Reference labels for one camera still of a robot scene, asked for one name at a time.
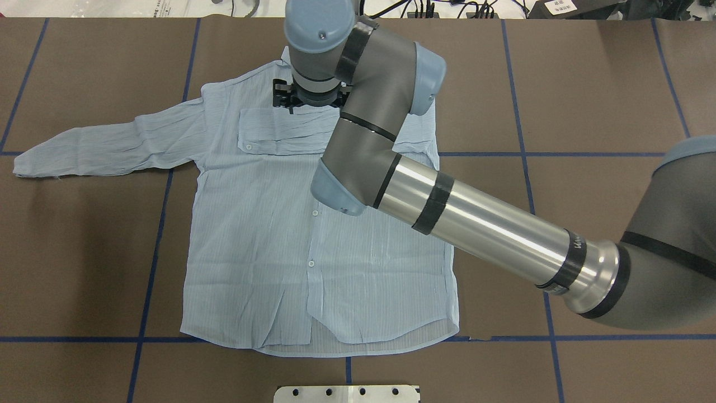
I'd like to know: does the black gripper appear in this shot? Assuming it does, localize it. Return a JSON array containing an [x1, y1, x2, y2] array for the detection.
[[272, 78, 353, 110]]

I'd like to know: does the light blue striped shirt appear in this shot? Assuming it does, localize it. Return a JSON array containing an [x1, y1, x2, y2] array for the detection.
[[13, 49, 459, 358]]

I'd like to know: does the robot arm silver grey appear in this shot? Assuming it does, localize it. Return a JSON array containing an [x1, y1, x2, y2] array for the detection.
[[274, 1, 715, 331]]

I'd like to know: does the white mounting plate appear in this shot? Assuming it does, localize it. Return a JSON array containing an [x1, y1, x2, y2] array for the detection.
[[273, 385, 422, 402]]

